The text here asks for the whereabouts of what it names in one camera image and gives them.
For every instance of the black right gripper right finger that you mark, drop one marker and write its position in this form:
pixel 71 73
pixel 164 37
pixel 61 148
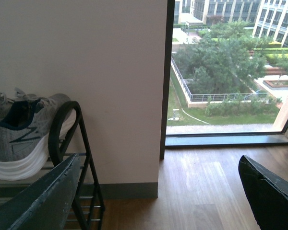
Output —
pixel 267 194

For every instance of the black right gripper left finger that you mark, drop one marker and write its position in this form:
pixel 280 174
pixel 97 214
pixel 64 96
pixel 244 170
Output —
pixel 45 204

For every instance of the grey knit sneaker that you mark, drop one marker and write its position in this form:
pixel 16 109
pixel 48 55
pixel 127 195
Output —
pixel 25 123

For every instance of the black metal shoe rack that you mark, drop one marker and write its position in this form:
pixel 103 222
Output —
pixel 67 137

